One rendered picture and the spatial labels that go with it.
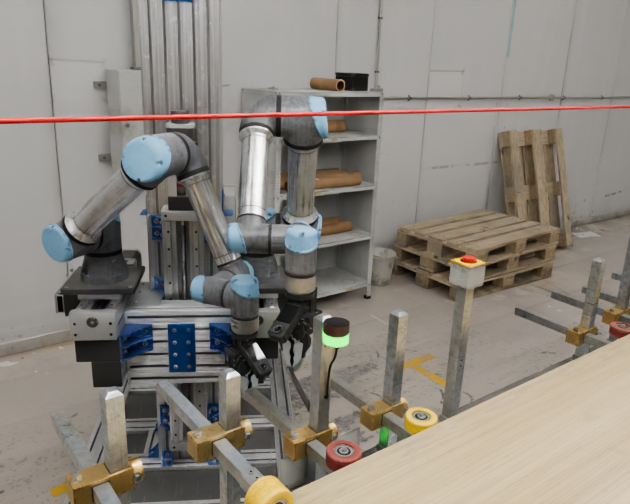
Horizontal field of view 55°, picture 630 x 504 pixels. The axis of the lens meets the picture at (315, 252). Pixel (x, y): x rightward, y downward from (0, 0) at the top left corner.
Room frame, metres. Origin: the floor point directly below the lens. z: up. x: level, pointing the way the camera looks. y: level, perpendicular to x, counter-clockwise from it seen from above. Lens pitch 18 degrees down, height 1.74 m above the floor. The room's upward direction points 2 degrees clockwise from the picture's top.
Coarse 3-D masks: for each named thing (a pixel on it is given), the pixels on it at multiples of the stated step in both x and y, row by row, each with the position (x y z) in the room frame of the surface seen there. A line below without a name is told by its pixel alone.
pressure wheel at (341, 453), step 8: (344, 440) 1.19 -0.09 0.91; (328, 448) 1.15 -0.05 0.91; (336, 448) 1.16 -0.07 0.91; (344, 448) 1.15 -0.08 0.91; (352, 448) 1.16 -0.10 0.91; (328, 456) 1.13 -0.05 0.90; (336, 456) 1.13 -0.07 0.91; (344, 456) 1.13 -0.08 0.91; (352, 456) 1.13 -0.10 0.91; (360, 456) 1.13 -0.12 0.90; (328, 464) 1.13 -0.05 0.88; (336, 464) 1.11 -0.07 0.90; (344, 464) 1.11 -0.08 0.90
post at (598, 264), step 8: (592, 264) 2.05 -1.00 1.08; (600, 264) 2.03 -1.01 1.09; (592, 272) 2.05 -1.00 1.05; (600, 272) 2.03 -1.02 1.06; (592, 280) 2.04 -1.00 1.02; (600, 280) 2.04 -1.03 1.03; (592, 288) 2.04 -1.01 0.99; (600, 288) 2.04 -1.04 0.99; (592, 296) 2.03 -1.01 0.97; (584, 304) 2.05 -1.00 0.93; (592, 304) 2.03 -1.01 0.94; (584, 312) 2.05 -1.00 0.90; (592, 312) 2.03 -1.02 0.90; (584, 320) 2.04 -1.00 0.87; (592, 320) 2.04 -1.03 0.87; (584, 344) 2.03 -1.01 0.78; (576, 352) 2.05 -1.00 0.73; (584, 352) 2.03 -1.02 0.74
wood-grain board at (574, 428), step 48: (528, 384) 1.49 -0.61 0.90; (576, 384) 1.50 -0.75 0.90; (624, 384) 1.51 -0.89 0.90; (432, 432) 1.24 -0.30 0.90; (480, 432) 1.25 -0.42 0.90; (528, 432) 1.26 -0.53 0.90; (576, 432) 1.27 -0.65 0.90; (624, 432) 1.27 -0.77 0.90; (336, 480) 1.05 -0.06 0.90; (384, 480) 1.06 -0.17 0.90; (432, 480) 1.07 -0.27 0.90; (480, 480) 1.07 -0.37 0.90; (528, 480) 1.08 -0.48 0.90; (576, 480) 1.09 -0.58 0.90; (624, 480) 1.09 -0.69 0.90
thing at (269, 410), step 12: (252, 396) 1.44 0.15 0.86; (264, 396) 1.44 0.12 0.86; (264, 408) 1.39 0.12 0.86; (276, 408) 1.38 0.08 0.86; (276, 420) 1.34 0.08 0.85; (288, 420) 1.33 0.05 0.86; (312, 444) 1.23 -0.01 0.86; (312, 456) 1.22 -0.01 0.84; (324, 456) 1.19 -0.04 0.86; (324, 468) 1.18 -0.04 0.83
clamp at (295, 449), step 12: (288, 432) 1.26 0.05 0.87; (300, 432) 1.26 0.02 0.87; (312, 432) 1.27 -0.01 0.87; (324, 432) 1.27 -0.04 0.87; (336, 432) 1.29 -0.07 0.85; (288, 444) 1.24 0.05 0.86; (300, 444) 1.23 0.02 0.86; (324, 444) 1.27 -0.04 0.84; (288, 456) 1.23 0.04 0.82; (300, 456) 1.23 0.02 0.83
